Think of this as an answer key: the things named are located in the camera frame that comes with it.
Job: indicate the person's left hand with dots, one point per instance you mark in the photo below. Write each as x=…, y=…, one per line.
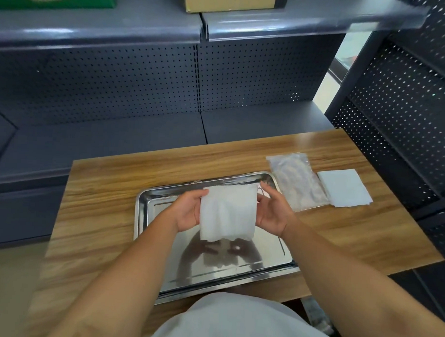
x=182, y=214

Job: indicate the person's right hand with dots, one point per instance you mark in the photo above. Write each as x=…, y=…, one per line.
x=275, y=215

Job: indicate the person's right thumb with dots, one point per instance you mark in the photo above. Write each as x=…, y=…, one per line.
x=260, y=199

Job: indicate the person's left thumb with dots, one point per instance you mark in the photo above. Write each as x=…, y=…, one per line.
x=199, y=194

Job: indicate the white cloth wipe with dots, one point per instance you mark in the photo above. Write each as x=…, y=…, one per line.
x=229, y=212

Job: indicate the person's left forearm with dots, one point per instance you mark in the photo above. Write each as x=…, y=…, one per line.
x=116, y=279

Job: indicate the person's right forearm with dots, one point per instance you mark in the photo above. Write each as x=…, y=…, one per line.
x=364, y=288

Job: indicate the wooden table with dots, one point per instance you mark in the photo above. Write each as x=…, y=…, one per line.
x=213, y=210

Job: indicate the clear plastic bag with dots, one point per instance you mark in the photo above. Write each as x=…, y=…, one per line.
x=298, y=182

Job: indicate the stainless steel tray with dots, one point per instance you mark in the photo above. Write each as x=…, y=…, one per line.
x=212, y=260

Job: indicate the stack of white wipes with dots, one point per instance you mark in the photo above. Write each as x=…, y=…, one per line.
x=345, y=188

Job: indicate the person's white shirt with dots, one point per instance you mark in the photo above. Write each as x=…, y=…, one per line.
x=235, y=321

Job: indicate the grey metal shelf unit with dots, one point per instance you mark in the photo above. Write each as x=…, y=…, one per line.
x=138, y=80

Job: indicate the black perforated shelf rack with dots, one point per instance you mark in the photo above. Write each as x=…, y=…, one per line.
x=402, y=118

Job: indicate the brown cardboard box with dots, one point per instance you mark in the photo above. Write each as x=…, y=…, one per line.
x=230, y=1

